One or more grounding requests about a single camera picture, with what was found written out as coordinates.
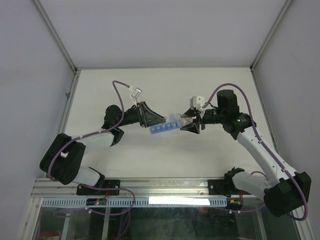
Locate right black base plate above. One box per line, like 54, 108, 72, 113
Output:
207, 178, 251, 198

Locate blue weekly pill organizer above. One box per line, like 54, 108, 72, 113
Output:
150, 114, 181, 135

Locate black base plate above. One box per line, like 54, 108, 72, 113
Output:
76, 179, 121, 197
207, 178, 251, 198

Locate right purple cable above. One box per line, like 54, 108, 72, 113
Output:
204, 83, 309, 221

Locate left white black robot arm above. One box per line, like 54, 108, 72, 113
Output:
39, 101, 166, 195

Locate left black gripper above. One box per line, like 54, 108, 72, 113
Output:
116, 101, 166, 128

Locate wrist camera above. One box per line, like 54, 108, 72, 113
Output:
129, 86, 142, 105
189, 96, 206, 113

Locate right aluminium frame post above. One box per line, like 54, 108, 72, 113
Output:
249, 0, 295, 72

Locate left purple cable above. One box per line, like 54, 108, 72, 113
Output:
46, 80, 136, 216

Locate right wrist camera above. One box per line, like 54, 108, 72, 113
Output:
189, 96, 206, 113

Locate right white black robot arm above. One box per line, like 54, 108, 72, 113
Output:
181, 89, 312, 217

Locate left aluminium frame post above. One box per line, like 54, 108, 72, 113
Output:
31, 0, 78, 74

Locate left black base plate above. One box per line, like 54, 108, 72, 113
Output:
76, 179, 121, 197

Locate white slotted cable duct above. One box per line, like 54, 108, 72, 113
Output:
42, 196, 227, 208

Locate aluminium mounting rail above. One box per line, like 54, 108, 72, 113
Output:
31, 176, 300, 198

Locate aluminium frame post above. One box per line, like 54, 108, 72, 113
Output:
249, 0, 295, 72
31, 0, 78, 74

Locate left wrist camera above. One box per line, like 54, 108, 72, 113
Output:
129, 86, 142, 105

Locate clear bottle with orange pills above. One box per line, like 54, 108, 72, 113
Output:
174, 113, 193, 127

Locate purple cable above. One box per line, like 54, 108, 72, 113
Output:
46, 80, 136, 216
204, 83, 309, 221

